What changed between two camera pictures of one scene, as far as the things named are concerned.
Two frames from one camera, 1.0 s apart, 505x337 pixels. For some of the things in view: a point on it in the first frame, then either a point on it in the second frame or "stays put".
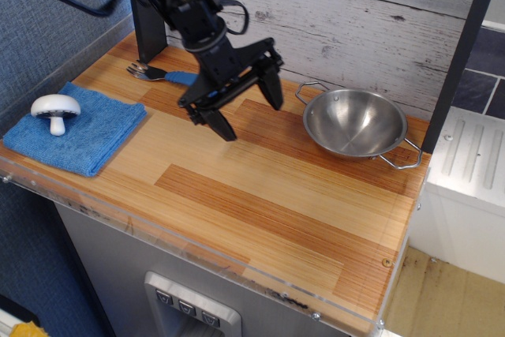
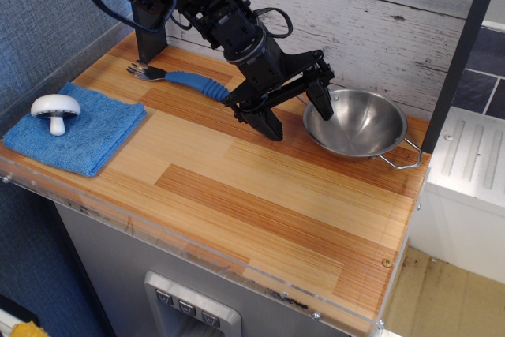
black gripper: x=222 y=69 -> x=271 y=76
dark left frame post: x=150 y=29 stays put
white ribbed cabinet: x=460 y=219 stays put
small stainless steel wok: x=357 y=123 stays put
